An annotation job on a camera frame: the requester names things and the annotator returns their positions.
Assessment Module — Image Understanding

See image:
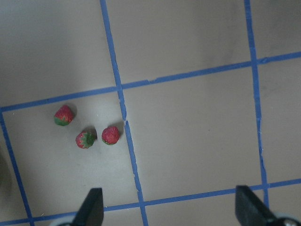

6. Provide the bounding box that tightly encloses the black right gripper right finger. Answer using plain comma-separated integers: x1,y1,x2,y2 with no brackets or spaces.
235,186,280,226

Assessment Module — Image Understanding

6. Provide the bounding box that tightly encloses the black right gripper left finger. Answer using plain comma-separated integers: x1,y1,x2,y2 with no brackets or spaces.
71,188,104,226

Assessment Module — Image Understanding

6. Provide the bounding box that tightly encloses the red strawberry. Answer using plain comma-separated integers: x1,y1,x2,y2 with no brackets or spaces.
54,105,74,126
101,126,120,145
75,131,97,149

